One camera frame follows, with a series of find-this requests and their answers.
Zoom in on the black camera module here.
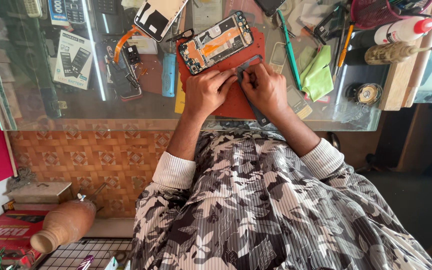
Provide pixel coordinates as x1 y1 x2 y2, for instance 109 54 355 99
124 45 142 65

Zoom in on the grey phone frame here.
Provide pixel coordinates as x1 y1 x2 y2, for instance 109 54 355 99
236 54 273 127

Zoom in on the black keypad phone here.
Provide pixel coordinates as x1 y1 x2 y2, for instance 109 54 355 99
64 0 87 26

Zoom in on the opened smartphone with orange flex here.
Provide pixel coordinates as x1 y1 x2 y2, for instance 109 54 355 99
178 11 254 76

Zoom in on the green toothbrush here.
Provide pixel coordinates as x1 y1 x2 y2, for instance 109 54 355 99
276 9 303 91

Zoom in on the black dismantled phone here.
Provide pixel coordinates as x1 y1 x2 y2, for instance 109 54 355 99
104 39 144 102

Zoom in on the pink mesh basket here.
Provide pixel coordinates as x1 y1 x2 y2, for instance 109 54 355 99
350 0 432 30

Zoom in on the white glue bottle red cap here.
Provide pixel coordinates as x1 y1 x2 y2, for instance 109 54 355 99
373 16 432 46

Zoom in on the red carton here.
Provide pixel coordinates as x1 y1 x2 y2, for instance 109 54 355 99
0 209 50 261

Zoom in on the person's right hand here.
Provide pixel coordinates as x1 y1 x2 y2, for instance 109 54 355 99
238 62 290 119

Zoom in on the gold keypad phone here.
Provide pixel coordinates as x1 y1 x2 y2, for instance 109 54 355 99
286 85 313 121

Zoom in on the orange flex cable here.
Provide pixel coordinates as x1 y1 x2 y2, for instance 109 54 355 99
113 25 143 63

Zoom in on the yellow card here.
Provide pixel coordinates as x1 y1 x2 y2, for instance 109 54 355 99
173 71 187 115

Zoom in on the blue tool handle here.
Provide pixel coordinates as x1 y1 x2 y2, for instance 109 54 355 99
162 52 177 98

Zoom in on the wire grid rack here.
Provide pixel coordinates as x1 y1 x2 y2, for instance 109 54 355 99
36 238 133 270

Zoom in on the silver keypad phone housing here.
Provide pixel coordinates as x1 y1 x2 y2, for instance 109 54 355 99
268 41 287 74

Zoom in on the person's left hand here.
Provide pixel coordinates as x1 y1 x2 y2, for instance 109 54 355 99
184 68 239 118

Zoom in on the red work mat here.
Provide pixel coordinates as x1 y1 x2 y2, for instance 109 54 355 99
176 27 266 120

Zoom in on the wooden block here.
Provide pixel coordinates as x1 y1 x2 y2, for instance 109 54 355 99
379 0 432 112

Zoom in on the clay pot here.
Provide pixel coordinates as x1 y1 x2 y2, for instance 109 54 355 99
30 199 97 254

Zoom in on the dirty brown bottle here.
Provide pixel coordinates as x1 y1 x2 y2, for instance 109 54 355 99
364 41 432 66

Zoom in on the grey metal box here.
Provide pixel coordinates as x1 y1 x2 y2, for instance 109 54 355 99
7 181 75 205

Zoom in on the green cloth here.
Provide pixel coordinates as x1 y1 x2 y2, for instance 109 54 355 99
299 45 335 103

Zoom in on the black phone frame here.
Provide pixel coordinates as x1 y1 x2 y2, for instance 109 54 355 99
313 4 345 43

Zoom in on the orange handled screwdriver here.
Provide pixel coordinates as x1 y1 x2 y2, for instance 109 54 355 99
331 22 356 82

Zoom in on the white phone display panel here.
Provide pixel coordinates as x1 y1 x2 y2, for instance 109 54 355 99
134 0 189 43

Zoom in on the grey floral shirt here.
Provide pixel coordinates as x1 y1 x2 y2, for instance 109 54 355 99
131 129 432 270

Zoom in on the white battery box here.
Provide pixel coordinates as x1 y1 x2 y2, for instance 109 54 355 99
53 31 94 91

